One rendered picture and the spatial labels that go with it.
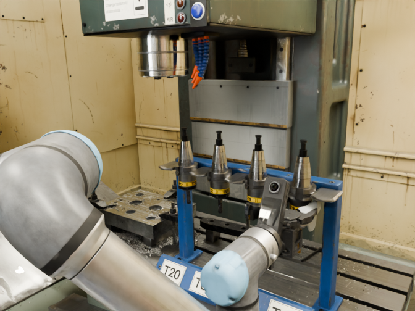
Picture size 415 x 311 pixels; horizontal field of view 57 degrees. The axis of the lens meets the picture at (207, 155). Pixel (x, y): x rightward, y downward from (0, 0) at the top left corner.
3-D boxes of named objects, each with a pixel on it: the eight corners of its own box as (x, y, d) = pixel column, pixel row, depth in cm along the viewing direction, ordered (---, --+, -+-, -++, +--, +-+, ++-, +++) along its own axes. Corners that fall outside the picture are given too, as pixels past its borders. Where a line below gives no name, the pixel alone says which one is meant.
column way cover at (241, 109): (284, 210, 153) (288, 81, 141) (191, 189, 180) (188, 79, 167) (289, 207, 157) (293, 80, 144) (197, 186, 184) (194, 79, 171)
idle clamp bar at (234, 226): (268, 256, 118) (269, 237, 116) (197, 239, 132) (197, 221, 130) (274, 249, 122) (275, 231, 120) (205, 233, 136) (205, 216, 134)
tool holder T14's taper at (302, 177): (313, 183, 86) (314, 154, 84) (310, 189, 82) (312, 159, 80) (293, 181, 87) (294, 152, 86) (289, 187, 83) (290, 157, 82)
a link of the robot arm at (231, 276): (198, 303, 63) (194, 258, 61) (233, 271, 71) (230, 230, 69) (239, 319, 58) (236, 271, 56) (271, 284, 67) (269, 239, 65)
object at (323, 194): (333, 204, 78) (333, 200, 77) (307, 199, 81) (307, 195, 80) (343, 194, 83) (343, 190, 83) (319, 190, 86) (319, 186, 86)
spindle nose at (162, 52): (198, 74, 123) (197, 36, 120) (169, 77, 109) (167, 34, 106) (159, 74, 131) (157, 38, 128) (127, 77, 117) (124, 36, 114)
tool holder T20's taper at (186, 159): (197, 163, 104) (196, 139, 102) (188, 167, 101) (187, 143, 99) (184, 161, 106) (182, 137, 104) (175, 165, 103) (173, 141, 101)
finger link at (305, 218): (304, 210, 83) (278, 223, 78) (304, 203, 83) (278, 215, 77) (323, 217, 80) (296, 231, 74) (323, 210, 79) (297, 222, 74)
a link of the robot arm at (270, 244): (231, 230, 69) (273, 242, 65) (244, 221, 73) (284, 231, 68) (233, 266, 71) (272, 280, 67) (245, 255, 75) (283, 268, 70)
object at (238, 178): (239, 186, 90) (239, 182, 90) (221, 182, 93) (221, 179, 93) (254, 178, 96) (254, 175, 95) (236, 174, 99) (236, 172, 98)
